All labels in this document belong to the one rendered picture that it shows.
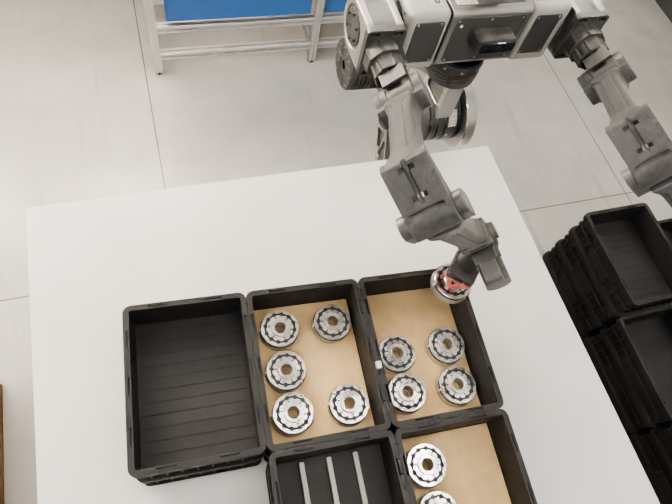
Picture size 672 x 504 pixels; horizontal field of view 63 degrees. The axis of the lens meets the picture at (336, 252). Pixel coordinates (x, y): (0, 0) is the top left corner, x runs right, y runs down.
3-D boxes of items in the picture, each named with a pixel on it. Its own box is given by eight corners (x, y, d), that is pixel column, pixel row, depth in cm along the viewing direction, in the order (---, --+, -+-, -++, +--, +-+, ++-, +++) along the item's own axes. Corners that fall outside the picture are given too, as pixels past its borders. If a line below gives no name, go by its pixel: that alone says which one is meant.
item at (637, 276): (531, 264, 255) (584, 212, 216) (585, 253, 263) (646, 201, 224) (569, 345, 238) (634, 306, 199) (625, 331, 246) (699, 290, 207)
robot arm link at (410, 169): (433, 148, 75) (369, 182, 79) (475, 223, 81) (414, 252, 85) (414, 65, 113) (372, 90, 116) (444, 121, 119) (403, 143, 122)
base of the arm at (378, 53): (391, 68, 123) (405, 23, 112) (403, 95, 120) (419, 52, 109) (355, 71, 121) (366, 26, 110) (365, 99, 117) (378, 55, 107)
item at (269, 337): (258, 313, 148) (258, 312, 147) (295, 308, 150) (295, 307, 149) (263, 349, 143) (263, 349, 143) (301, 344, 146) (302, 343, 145)
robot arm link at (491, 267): (489, 218, 117) (452, 235, 120) (511, 266, 112) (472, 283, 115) (501, 234, 127) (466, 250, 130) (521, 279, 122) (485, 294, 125)
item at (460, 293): (428, 267, 142) (429, 266, 142) (462, 260, 145) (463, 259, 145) (442, 303, 138) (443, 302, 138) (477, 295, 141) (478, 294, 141)
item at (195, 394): (130, 324, 146) (122, 307, 136) (243, 309, 152) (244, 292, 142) (137, 483, 128) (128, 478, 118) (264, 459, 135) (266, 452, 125)
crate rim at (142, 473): (123, 310, 137) (121, 306, 135) (244, 295, 144) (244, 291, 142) (129, 480, 120) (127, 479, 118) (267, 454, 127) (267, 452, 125)
